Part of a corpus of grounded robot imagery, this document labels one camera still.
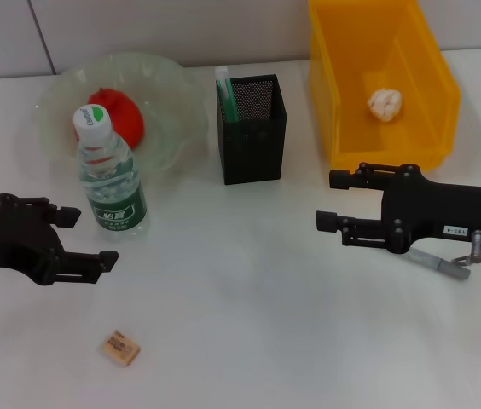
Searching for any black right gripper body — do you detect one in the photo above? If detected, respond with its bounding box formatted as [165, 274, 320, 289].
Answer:
[380, 163, 481, 256]

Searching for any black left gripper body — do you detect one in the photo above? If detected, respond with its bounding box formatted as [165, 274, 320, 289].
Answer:
[0, 193, 66, 287]

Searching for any clear bottle with green label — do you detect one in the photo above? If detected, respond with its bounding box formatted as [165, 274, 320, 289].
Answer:
[73, 103, 152, 243]

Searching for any white paper ball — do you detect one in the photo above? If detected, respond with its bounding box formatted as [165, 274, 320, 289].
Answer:
[367, 86, 405, 123]

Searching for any tan rectangular eraser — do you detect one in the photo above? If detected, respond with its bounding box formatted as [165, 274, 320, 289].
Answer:
[96, 328, 142, 368]

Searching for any red-orange fruit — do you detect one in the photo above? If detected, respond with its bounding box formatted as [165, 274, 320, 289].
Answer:
[73, 86, 146, 151]

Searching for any mint green pen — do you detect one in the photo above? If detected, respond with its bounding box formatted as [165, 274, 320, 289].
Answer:
[214, 65, 240, 124]

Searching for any grey marker pen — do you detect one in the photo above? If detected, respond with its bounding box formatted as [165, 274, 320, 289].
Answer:
[402, 249, 472, 283]

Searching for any black mesh pen holder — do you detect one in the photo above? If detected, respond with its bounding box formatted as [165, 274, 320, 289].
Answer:
[216, 73, 289, 186]

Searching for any pale green glass fruit plate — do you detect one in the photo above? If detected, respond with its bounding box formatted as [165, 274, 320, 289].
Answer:
[34, 52, 210, 176]

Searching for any right wrist silver connector plug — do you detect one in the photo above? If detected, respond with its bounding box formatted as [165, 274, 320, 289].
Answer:
[450, 228, 481, 268]

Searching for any yellow plastic bin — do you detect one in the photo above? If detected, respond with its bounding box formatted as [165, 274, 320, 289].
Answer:
[307, 0, 463, 178]

